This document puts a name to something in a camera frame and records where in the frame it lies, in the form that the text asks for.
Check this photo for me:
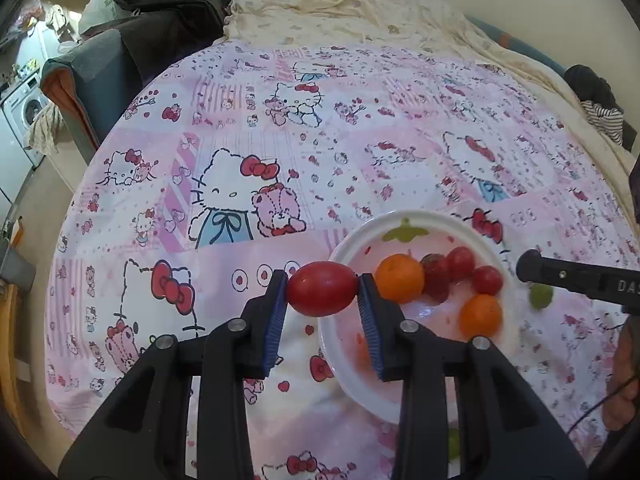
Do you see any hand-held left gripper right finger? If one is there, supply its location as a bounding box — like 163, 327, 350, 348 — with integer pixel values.
356, 273, 588, 480

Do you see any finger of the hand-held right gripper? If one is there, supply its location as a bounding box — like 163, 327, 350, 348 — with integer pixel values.
516, 250, 603, 297

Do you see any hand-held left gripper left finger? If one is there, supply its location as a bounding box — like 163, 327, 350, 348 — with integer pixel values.
57, 269, 290, 480

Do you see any pink strawberry-print plate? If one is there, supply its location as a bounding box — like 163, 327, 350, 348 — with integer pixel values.
317, 210, 518, 426

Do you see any large red tomato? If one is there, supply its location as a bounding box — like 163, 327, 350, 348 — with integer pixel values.
286, 261, 360, 318

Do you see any orange mandarin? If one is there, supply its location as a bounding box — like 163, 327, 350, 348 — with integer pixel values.
375, 254, 426, 305
459, 294, 503, 341

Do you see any small red cherry tomato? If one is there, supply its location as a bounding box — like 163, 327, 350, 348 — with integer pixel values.
445, 246, 477, 281
471, 265, 504, 297

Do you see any red strawberry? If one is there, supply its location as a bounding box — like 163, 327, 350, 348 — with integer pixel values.
419, 253, 451, 303

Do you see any person's right hand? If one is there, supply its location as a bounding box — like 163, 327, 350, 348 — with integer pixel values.
602, 317, 640, 433

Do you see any striped garment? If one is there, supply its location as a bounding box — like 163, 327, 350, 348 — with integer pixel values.
582, 101, 626, 147

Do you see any dark garment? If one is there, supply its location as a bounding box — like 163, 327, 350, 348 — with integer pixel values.
565, 64, 621, 111

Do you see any blue bed edge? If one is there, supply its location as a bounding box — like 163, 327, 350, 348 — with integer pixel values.
465, 14, 571, 76

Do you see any grey bin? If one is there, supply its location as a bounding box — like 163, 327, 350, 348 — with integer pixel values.
0, 240, 37, 286

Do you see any wooden chair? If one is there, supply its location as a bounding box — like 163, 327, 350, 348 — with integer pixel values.
0, 280, 26, 436

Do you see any beige towel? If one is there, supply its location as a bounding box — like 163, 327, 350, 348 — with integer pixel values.
27, 105, 66, 154

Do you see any cream duvet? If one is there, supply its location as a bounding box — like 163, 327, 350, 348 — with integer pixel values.
222, 0, 640, 191

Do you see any black jacket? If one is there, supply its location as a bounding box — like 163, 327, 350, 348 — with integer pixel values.
112, 0, 233, 96

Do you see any white washing machine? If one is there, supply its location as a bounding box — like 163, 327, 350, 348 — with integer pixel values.
0, 77, 51, 171

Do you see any white plastic bag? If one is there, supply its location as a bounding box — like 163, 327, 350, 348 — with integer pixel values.
79, 0, 131, 36

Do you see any black cable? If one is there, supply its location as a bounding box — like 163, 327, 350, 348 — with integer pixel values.
565, 374, 632, 432

